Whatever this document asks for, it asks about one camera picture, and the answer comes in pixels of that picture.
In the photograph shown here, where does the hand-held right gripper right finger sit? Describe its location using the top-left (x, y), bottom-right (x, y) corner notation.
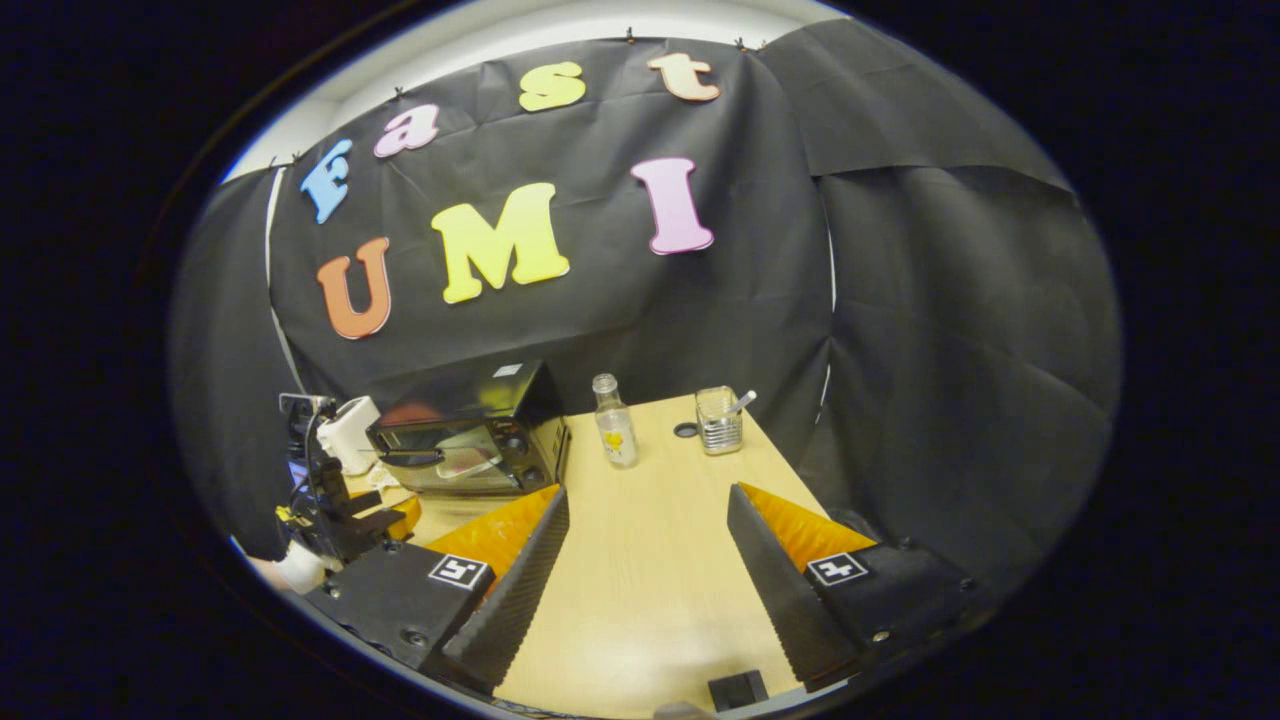
top-left (726, 483), bottom-right (1001, 691)

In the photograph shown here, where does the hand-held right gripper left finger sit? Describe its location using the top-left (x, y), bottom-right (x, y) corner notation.
top-left (300, 485), bottom-right (571, 693)

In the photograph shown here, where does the black electric oven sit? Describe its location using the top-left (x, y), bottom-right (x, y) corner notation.
top-left (365, 360), bottom-right (571, 498)

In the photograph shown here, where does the white toaster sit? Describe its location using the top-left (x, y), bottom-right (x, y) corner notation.
top-left (317, 395), bottom-right (383, 477)

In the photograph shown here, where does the clear cup holder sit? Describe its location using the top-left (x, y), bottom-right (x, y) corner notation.
top-left (695, 386), bottom-right (746, 457)

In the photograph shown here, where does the black backdrop cloth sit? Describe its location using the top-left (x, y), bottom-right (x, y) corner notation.
top-left (170, 18), bottom-right (1123, 601)

